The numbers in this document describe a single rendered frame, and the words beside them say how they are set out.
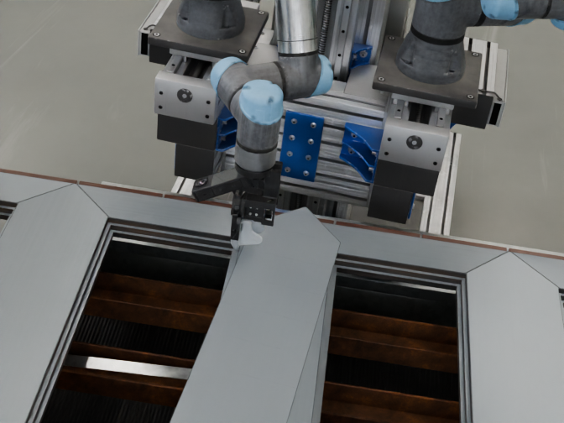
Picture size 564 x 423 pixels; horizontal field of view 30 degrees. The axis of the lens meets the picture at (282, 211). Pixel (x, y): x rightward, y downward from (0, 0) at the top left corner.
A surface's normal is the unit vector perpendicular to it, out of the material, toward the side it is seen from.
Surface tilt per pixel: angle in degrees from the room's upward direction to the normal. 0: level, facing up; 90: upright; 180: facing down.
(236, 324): 0
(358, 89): 0
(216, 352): 0
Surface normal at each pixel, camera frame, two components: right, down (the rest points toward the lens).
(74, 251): 0.11, -0.79
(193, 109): -0.20, 0.58
